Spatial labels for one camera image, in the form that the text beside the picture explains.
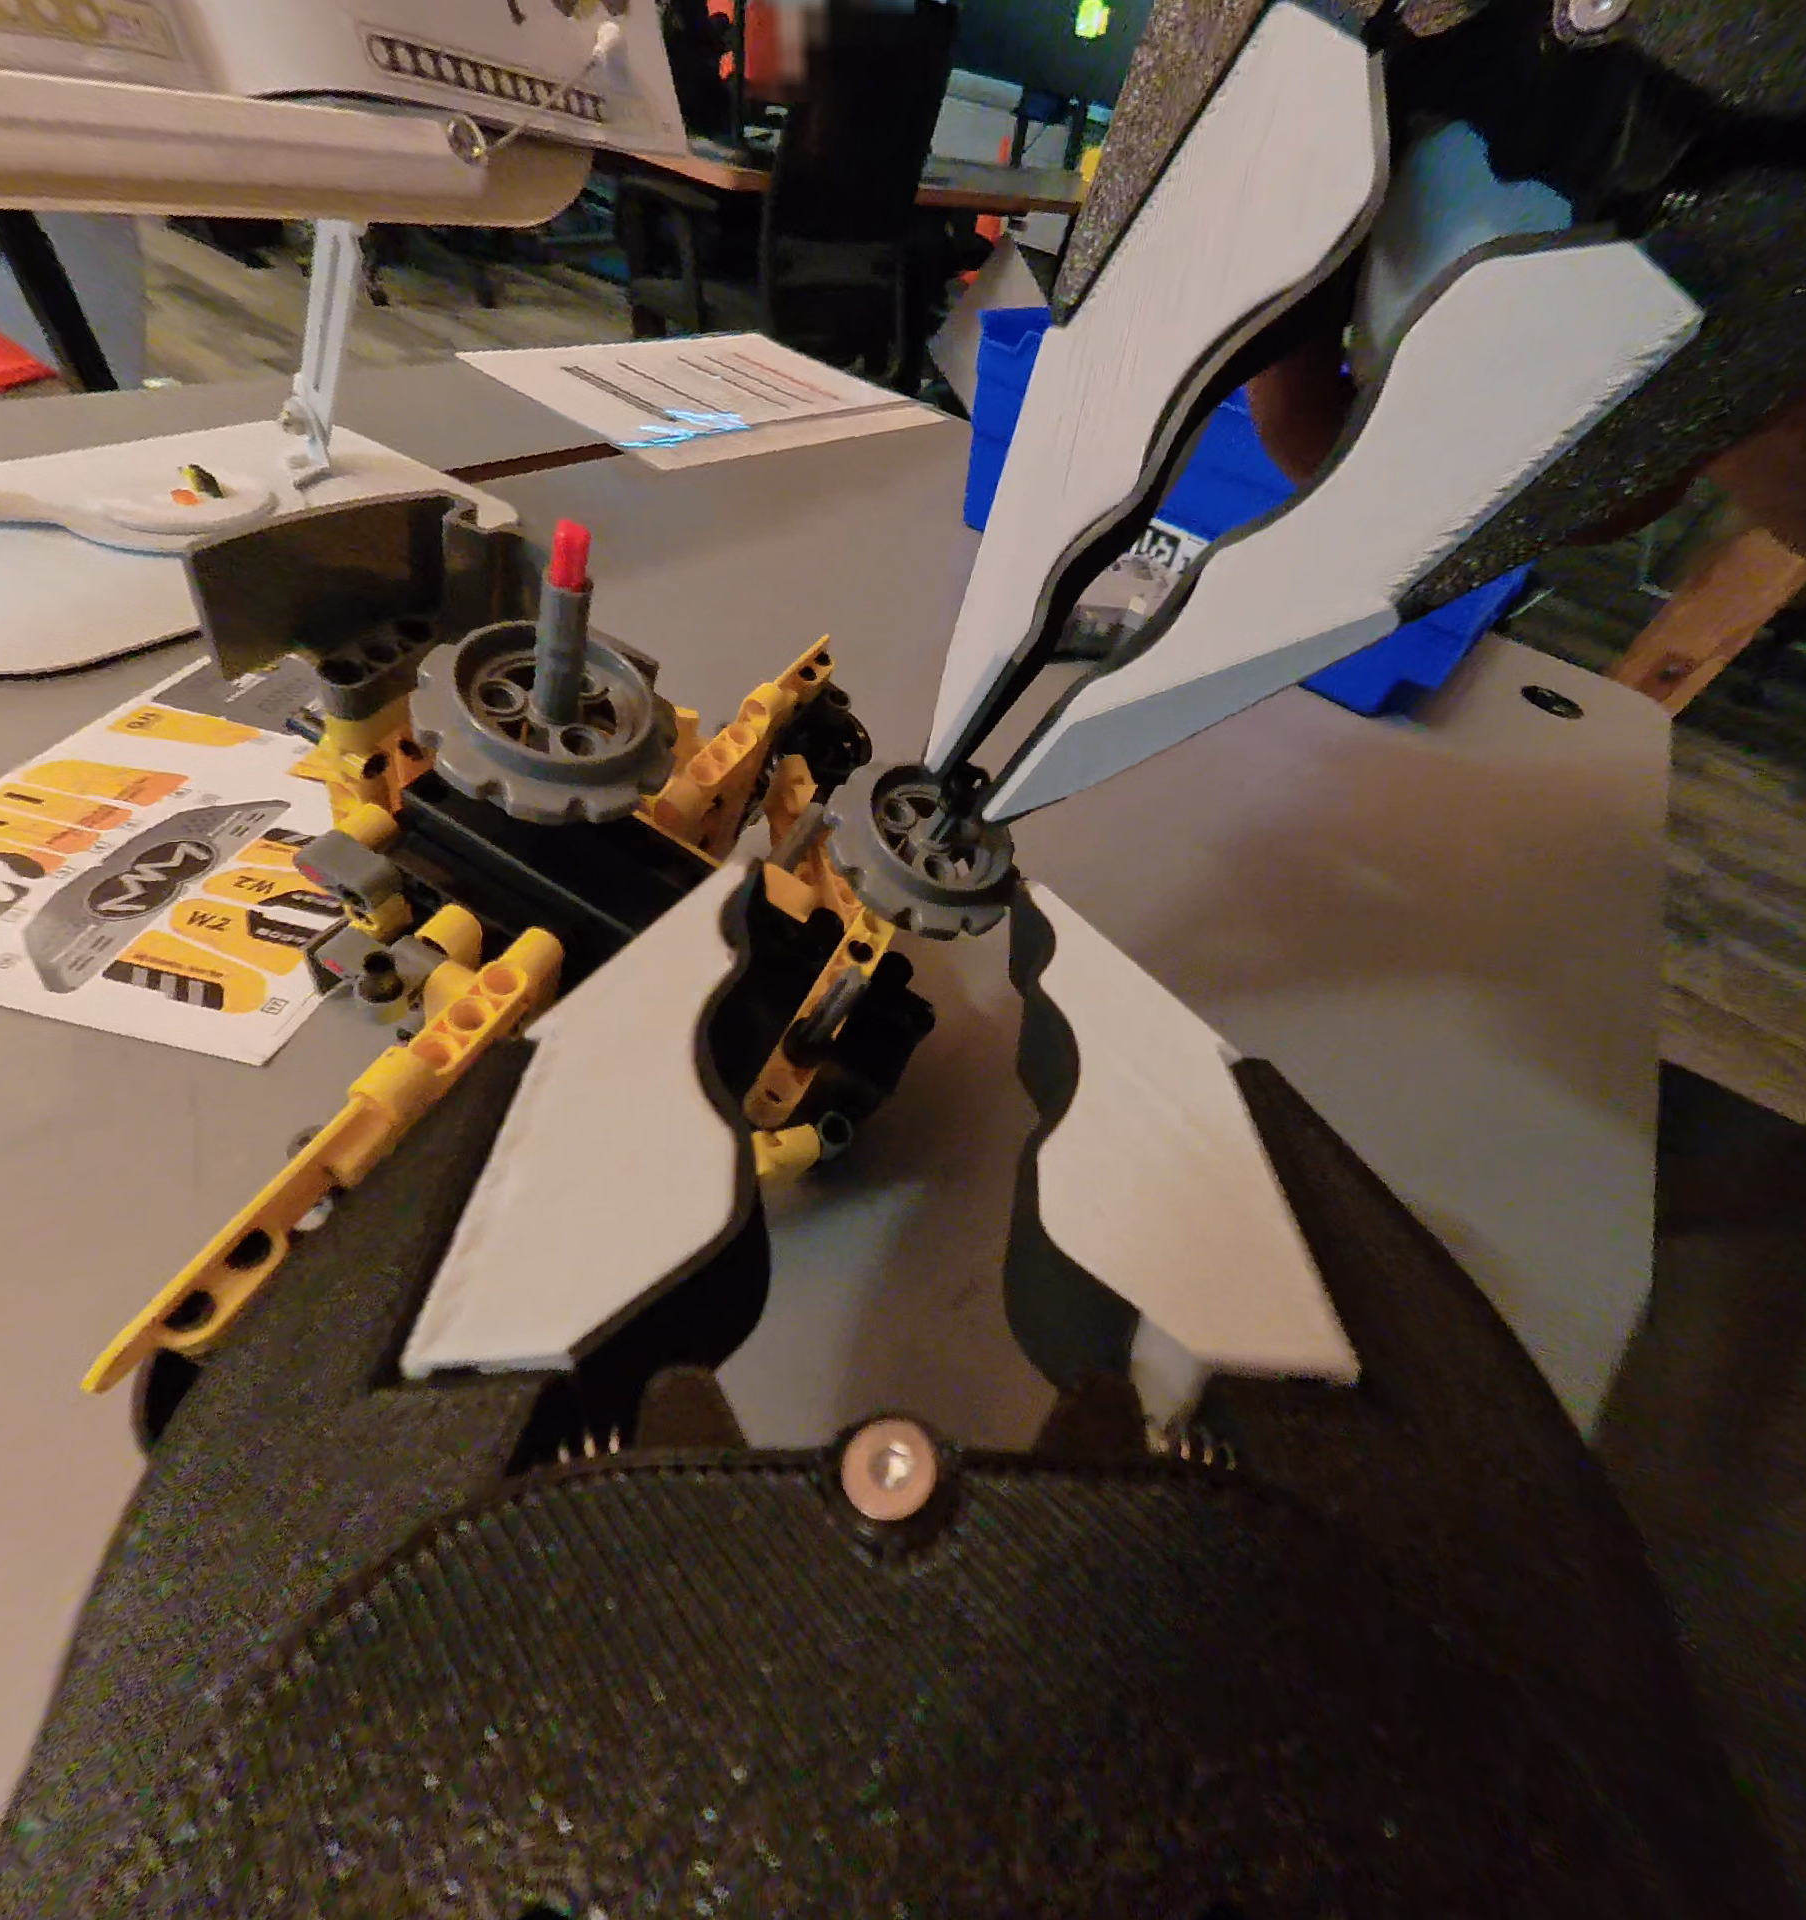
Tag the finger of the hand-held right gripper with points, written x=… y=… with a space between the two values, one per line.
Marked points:
x=1475 y=436
x=1189 y=272

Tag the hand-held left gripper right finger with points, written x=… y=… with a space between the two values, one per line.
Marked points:
x=1189 y=1200

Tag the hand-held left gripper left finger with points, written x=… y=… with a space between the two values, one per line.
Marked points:
x=574 y=1200

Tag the yellow black toy vehicle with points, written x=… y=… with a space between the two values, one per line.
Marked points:
x=455 y=1020

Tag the person's right forearm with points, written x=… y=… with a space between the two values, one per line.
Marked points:
x=1788 y=482

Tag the person's right hand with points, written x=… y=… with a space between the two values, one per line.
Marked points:
x=1301 y=420

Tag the blue plastic bin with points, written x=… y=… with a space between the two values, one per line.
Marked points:
x=1442 y=645

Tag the dark computer monitor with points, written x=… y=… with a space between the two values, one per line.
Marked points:
x=1024 y=44

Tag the brown wooden beam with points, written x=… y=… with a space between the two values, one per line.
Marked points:
x=1713 y=614

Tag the black office chair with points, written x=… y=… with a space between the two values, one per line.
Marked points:
x=858 y=196

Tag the grey battery block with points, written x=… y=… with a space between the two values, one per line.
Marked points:
x=1128 y=614

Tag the printed white paper sheet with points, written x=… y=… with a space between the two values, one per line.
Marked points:
x=694 y=390

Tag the yellow sticker sheet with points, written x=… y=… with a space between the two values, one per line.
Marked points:
x=94 y=899

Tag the white book stand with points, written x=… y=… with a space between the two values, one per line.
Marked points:
x=35 y=599

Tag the building instruction booklet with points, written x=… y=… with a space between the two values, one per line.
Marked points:
x=288 y=60

